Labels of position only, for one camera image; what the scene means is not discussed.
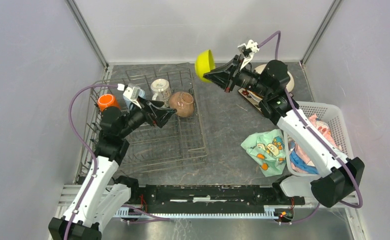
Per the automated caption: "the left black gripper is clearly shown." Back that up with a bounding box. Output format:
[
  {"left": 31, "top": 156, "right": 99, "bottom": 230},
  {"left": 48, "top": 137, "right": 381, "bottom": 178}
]
[{"left": 118, "top": 95, "right": 177, "bottom": 138}]

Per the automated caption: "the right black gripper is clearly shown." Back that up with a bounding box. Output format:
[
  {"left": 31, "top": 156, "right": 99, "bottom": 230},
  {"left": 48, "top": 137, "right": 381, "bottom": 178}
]
[{"left": 203, "top": 54, "right": 271, "bottom": 98}]

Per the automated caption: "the light blue mug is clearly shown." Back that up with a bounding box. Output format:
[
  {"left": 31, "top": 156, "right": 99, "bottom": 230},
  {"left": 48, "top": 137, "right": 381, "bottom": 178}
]
[{"left": 123, "top": 87, "right": 145, "bottom": 111}]

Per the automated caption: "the white floral mug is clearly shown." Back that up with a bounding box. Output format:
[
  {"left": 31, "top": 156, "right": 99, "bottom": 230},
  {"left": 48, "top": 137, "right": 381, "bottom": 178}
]
[{"left": 150, "top": 78, "right": 172, "bottom": 108}]

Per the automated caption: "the lime green bowl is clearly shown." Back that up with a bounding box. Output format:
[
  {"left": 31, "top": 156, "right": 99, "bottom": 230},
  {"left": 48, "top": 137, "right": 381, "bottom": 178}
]
[{"left": 194, "top": 49, "right": 216, "bottom": 83}]

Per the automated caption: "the beige brown-rimmed bowl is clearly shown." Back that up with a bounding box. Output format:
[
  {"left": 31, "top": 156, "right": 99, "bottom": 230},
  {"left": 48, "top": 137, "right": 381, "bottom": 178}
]
[{"left": 169, "top": 91, "right": 194, "bottom": 118}]

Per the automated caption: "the orange mug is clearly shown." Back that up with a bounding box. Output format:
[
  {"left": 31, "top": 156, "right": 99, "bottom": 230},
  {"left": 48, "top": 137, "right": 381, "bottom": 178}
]
[{"left": 97, "top": 93, "right": 121, "bottom": 112}]

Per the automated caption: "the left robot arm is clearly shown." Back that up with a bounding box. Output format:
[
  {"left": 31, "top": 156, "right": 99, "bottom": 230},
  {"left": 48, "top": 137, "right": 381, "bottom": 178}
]
[{"left": 48, "top": 97, "right": 177, "bottom": 240}]

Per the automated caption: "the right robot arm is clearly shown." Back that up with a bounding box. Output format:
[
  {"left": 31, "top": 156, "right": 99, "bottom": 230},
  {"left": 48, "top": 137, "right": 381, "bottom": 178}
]
[{"left": 194, "top": 51, "right": 365, "bottom": 209}]

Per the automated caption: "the cream divided plate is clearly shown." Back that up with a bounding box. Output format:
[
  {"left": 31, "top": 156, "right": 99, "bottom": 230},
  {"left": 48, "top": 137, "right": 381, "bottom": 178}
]
[{"left": 254, "top": 63, "right": 295, "bottom": 93}]

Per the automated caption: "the square floral plate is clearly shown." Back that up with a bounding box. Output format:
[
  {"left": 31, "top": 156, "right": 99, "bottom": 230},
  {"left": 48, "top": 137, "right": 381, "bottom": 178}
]
[{"left": 237, "top": 88, "right": 262, "bottom": 113}]

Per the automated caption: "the green cartoon cloth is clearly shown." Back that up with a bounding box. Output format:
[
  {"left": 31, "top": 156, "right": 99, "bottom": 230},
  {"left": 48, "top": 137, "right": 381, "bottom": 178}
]
[{"left": 240, "top": 129, "right": 286, "bottom": 177}]

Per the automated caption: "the pink patterned cloth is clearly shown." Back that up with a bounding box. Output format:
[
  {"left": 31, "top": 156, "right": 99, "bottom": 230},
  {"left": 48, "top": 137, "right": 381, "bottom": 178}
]
[{"left": 292, "top": 114, "right": 342, "bottom": 167}]

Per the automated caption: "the blue cloth in basket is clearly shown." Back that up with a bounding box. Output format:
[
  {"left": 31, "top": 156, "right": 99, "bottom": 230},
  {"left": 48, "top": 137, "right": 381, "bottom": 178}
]
[{"left": 289, "top": 149, "right": 319, "bottom": 175}]

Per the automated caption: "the white plastic basket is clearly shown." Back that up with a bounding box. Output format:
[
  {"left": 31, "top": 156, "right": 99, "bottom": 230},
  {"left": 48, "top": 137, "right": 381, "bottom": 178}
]
[{"left": 277, "top": 101, "right": 354, "bottom": 179}]

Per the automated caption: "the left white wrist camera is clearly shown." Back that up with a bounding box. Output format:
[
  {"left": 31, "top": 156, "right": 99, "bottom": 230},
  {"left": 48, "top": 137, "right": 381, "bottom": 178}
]
[{"left": 117, "top": 83, "right": 142, "bottom": 109}]

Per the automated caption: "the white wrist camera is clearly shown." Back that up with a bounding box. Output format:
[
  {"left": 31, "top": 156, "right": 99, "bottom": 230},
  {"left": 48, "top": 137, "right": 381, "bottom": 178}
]
[
  {"left": 237, "top": 39, "right": 259, "bottom": 70},
  {"left": 117, "top": 83, "right": 142, "bottom": 109}
]

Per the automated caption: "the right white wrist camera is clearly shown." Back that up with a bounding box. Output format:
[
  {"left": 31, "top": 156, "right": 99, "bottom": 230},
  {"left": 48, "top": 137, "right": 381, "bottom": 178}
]
[{"left": 237, "top": 39, "right": 259, "bottom": 70}]

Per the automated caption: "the grey wire dish rack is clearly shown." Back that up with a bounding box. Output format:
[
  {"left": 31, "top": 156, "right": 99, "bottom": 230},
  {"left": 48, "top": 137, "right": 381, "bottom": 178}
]
[{"left": 83, "top": 62, "right": 207, "bottom": 176}]

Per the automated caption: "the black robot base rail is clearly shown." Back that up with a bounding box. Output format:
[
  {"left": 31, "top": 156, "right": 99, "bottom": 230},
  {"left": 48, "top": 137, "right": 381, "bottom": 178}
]
[{"left": 115, "top": 176, "right": 306, "bottom": 220}]

